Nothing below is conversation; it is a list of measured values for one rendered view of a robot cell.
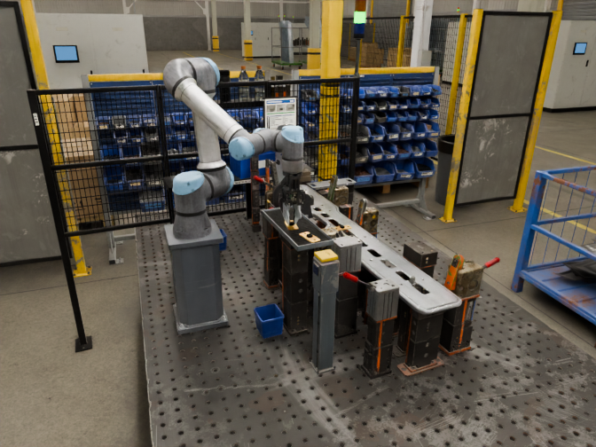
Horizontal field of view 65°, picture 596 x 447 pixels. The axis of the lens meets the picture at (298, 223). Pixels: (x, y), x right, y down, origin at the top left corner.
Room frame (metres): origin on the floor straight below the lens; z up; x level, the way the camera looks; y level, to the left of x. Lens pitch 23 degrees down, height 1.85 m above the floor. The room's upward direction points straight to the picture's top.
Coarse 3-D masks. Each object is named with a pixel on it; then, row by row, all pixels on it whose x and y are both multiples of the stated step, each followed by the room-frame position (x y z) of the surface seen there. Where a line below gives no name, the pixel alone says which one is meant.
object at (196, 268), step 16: (176, 240) 1.61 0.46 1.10; (192, 240) 1.61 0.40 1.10; (208, 240) 1.62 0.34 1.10; (176, 256) 1.60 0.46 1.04; (192, 256) 1.61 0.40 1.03; (208, 256) 1.63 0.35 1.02; (176, 272) 1.61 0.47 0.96; (192, 272) 1.60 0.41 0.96; (208, 272) 1.63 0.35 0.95; (176, 288) 1.61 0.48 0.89; (192, 288) 1.60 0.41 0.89; (208, 288) 1.62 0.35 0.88; (176, 304) 1.68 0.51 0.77; (192, 304) 1.60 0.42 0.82; (208, 304) 1.62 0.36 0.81; (176, 320) 1.64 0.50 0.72; (192, 320) 1.60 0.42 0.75; (208, 320) 1.62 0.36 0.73; (224, 320) 1.64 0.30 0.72
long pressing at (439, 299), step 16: (320, 208) 2.21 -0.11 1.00; (336, 208) 2.22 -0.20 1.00; (352, 224) 2.01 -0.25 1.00; (368, 240) 1.84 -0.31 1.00; (368, 256) 1.68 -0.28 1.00; (384, 256) 1.69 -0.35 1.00; (400, 256) 1.69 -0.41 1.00; (384, 272) 1.55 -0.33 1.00; (416, 272) 1.55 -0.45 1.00; (400, 288) 1.44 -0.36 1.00; (432, 288) 1.44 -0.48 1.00; (416, 304) 1.33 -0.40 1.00; (432, 304) 1.34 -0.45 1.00; (448, 304) 1.34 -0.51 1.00
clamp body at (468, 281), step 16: (464, 272) 1.46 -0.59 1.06; (480, 272) 1.48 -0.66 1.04; (448, 288) 1.49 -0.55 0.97; (464, 288) 1.46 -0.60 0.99; (464, 304) 1.47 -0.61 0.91; (448, 320) 1.48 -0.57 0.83; (464, 320) 1.48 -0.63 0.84; (448, 336) 1.47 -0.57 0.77; (464, 336) 1.48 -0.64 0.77; (448, 352) 1.45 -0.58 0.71
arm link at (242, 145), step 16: (176, 64) 1.72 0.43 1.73; (176, 80) 1.66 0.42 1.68; (192, 80) 1.69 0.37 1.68; (176, 96) 1.66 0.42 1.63; (192, 96) 1.63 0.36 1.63; (208, 112) 1.59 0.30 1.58; (224, 112) 1.61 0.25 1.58; (224, 128) 1.56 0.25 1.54; (240, 128) 1.56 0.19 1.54; (240, 144) 1.49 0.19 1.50; (256, 144) 1.54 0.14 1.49; (240, 160) 1.50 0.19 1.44
